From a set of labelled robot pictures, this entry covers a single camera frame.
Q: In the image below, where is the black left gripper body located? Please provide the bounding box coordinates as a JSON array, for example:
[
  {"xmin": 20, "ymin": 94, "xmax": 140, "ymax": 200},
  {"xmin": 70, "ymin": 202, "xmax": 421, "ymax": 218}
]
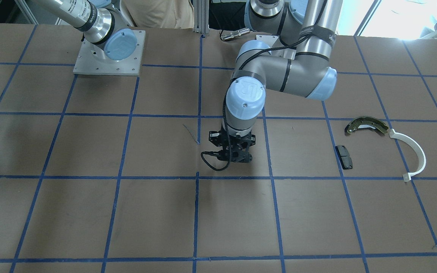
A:
[{"xmin": 218, "ymin": 129, "xmax": 253, "ymax": 163}]

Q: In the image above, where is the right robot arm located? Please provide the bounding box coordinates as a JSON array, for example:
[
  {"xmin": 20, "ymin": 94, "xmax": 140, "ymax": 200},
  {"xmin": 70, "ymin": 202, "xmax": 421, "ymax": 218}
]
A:
[{"xmin": 37, "ymin": 0, "xmax": 138, "ymax": 61}]

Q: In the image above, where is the black brake pad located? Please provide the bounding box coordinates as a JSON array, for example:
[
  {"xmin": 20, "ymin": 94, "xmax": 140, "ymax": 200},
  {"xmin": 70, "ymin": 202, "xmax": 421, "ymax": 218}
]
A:
[{"xmin": 335, "ymin": 145, "xmax": 353, "ymax": 170}]

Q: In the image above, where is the olive green brake shoe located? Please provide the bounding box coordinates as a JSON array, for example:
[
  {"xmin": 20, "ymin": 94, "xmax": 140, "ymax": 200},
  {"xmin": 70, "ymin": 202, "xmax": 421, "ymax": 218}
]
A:
[{"xmin": 345, "ymin": 116, "xmax": 390, "ymax": 135}]

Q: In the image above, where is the person in beige shirt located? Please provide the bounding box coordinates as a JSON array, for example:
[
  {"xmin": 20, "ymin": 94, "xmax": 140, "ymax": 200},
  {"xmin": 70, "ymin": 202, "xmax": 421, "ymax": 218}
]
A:
[{"xmin": 121, "ymin": 0, "xmax": 194, "ymax": 29}]

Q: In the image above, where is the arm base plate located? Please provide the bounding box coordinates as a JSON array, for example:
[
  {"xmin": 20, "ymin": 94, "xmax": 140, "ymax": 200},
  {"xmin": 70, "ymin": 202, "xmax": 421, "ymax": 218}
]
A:
[
  {"xmin": 73, "ymin": 30, "xmax": 146, "ymax": 76},
  {"xmin": 255, "ymin": 34, "xmax": 296, "ymax": 55}
]

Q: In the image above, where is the aluminium frame post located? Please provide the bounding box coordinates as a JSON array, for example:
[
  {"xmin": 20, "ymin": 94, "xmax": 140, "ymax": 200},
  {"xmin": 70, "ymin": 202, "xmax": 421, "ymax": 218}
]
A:
[{"xmin": 192, "ymin": 0, "xmax": 210, "ymax": 37}]

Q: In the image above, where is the white curved plastic bracket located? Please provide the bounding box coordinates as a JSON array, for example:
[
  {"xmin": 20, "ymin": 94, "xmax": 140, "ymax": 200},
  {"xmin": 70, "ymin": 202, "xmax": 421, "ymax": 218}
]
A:
[{"xmin": 388, "ymin": 129, "xmax": 427, "ymax": 182}]

